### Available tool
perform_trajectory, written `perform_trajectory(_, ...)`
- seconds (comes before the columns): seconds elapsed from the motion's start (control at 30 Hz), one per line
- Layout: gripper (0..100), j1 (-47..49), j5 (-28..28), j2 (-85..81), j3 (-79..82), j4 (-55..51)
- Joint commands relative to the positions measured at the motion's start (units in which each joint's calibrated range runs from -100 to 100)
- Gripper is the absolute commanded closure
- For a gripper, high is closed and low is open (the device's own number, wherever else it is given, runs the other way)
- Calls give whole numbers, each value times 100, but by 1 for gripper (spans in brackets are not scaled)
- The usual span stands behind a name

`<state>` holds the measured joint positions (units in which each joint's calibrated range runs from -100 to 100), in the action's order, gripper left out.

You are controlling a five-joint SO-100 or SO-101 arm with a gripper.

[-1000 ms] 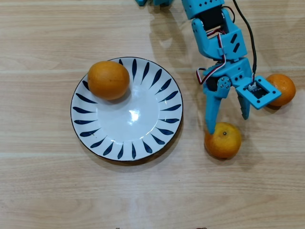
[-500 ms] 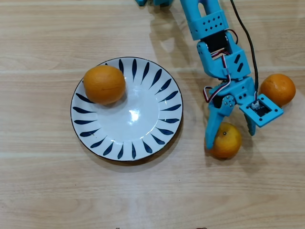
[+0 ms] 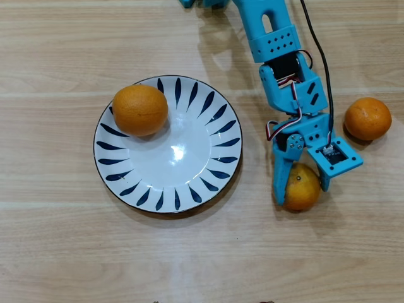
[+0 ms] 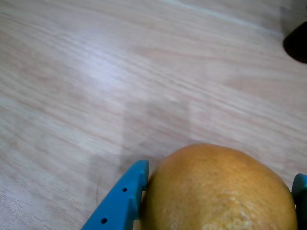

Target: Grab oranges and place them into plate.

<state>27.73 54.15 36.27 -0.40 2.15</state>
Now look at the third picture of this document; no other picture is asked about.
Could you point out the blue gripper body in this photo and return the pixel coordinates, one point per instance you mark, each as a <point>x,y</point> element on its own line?
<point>307,130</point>

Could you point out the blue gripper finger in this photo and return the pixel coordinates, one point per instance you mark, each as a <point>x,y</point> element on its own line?
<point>281,170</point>
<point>317,137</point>

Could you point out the yellowish orange with stem dot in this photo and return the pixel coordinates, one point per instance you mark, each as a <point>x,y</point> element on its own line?
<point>303,189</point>

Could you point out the small dark orange mandarin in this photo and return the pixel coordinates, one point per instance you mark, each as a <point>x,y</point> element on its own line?
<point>367,118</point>

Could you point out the large deep orange fruit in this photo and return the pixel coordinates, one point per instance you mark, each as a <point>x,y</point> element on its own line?
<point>140,110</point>

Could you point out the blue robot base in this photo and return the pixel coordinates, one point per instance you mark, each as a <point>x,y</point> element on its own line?
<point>217,3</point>

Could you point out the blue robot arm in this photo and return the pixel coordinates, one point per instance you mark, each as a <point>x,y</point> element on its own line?
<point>268,34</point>

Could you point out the white plate with blue petals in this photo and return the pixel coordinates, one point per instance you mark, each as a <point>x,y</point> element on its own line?
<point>176,164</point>

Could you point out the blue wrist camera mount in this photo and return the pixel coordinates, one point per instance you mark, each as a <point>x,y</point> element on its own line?
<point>334,156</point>

